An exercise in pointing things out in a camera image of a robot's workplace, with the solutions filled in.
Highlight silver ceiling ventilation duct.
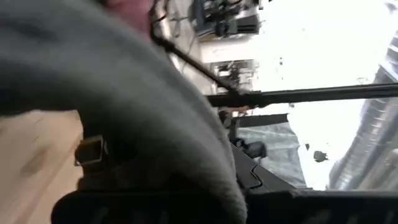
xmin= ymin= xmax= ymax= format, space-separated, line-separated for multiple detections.
xmin=326 ymin=29 xmax=398 ymax=191

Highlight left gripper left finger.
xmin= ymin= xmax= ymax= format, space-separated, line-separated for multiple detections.
xmin=51 ymin=189 xmax=228 ymax=224

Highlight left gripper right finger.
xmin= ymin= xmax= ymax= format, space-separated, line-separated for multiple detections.
xmin=230 ymin=143 xmax=312 ymax=224

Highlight grey hoodie garment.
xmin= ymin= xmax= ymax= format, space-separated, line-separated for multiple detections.
xmin=0 ymin=0 xmax=248 ymax=224

